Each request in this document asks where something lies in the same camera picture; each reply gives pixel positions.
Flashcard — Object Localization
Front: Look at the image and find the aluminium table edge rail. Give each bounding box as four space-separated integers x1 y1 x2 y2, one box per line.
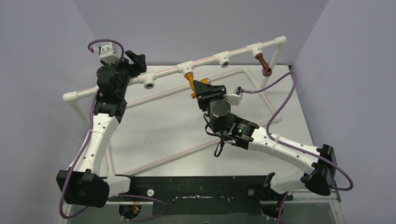
288 180 342 205

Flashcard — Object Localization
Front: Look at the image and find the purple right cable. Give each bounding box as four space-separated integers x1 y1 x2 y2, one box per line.
241 71 354 192

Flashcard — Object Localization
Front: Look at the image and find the orange plastic faucet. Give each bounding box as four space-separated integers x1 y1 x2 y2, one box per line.
185 72 210 99

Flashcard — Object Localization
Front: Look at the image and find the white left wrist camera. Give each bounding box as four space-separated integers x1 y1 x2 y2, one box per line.
90 42 121 64

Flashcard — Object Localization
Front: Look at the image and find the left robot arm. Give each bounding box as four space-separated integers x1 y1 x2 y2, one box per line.
56 50 147 208

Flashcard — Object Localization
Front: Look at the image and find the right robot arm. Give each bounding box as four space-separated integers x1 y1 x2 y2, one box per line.
192 80 336 199

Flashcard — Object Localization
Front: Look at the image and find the purple cable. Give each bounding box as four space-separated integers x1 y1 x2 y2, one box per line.
241 71 354 192
58 38 126 220

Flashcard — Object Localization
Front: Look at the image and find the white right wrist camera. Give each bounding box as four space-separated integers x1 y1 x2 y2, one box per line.
224 86 243 106

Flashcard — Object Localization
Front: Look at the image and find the brown copper faucet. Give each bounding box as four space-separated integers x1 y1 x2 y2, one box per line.
255 53 272 77

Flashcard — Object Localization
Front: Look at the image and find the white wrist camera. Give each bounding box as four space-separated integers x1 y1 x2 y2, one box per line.
90 42 121 64
224 86 243 106

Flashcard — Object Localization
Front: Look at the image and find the white PVC pipe frame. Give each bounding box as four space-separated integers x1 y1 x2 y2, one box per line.
63 36 287 177

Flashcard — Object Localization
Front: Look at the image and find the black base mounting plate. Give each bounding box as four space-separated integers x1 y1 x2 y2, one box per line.
109 175 293 217

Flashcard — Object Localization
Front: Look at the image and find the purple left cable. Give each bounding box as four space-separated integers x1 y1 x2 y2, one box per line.
58 38 126 220

